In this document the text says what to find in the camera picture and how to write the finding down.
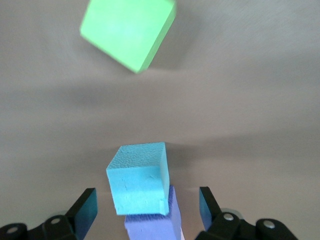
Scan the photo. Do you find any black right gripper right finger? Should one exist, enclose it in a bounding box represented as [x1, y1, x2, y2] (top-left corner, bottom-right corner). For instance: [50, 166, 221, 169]
[198, 186, 300, 240]

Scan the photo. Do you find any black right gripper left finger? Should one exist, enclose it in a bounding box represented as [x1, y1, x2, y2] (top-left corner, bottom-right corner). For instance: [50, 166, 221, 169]
[0, 187, 99, 240]

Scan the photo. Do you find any purple foam cube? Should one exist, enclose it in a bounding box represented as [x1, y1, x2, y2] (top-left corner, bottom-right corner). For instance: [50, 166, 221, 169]
[123, 184, 185, 240]

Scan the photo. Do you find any light blue foam cube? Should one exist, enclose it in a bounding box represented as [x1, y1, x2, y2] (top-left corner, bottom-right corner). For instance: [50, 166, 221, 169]
[105, 141, 171, 216]

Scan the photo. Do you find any brown paper table cover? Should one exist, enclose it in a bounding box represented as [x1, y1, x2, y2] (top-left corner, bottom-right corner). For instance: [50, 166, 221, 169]
[0, 0, 320, 240]

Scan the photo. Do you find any green foam cube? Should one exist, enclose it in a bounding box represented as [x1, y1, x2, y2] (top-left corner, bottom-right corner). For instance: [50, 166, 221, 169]
[79, 0, 178, 74]

